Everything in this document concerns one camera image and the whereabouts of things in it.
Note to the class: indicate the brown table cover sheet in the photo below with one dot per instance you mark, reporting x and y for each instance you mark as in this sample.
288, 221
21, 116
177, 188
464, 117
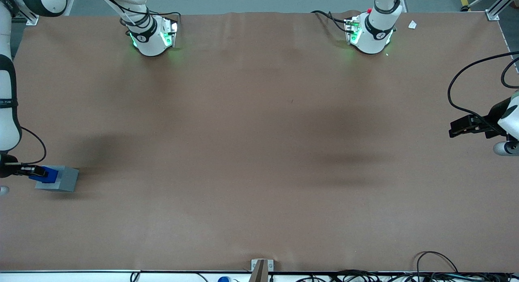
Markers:
259, 132

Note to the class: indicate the gray square base block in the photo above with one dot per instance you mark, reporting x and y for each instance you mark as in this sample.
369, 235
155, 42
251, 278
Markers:
67, 179

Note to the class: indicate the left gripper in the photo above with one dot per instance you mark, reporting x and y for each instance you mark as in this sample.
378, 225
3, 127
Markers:
493, 116

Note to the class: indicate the blue round cap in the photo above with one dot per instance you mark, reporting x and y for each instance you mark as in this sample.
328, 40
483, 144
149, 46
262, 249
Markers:
224, 279

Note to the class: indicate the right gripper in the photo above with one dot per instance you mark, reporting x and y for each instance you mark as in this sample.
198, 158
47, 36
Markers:
8, 170

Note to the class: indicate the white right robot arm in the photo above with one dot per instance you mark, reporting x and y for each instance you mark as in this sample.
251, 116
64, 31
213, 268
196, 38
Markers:
150, 42

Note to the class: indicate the small blue plastic part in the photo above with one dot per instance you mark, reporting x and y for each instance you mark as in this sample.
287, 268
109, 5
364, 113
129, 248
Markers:
52, 175

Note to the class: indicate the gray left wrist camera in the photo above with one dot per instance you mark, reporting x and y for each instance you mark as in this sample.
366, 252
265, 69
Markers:
507, 148

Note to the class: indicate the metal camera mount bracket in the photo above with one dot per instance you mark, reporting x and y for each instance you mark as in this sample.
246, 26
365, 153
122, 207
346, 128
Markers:
262, 270

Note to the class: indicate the small white paper tag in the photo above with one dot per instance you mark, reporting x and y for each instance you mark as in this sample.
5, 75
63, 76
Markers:
412, 24

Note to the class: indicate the aluminum frame profile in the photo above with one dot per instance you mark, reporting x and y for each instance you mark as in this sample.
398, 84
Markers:
500, 4
28, 19

